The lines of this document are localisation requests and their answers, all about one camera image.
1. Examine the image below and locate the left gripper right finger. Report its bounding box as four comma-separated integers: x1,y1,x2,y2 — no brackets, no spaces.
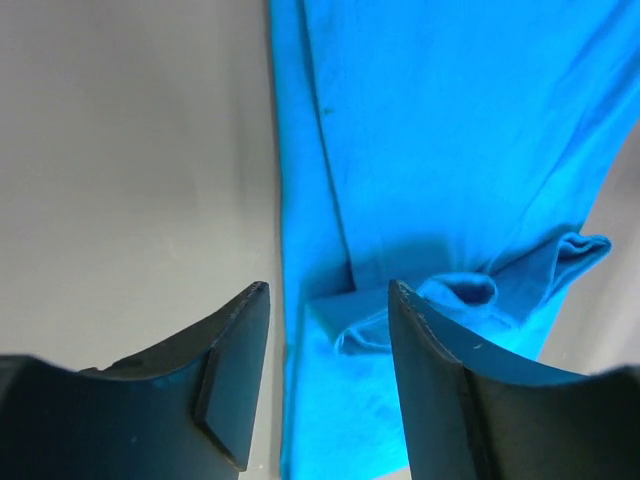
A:
388,281,639,479

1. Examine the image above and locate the blue t shirt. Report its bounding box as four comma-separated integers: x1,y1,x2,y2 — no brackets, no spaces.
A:
270,1,639,479

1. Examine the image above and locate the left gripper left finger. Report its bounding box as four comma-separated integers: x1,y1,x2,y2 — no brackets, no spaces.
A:
1,282,270,479

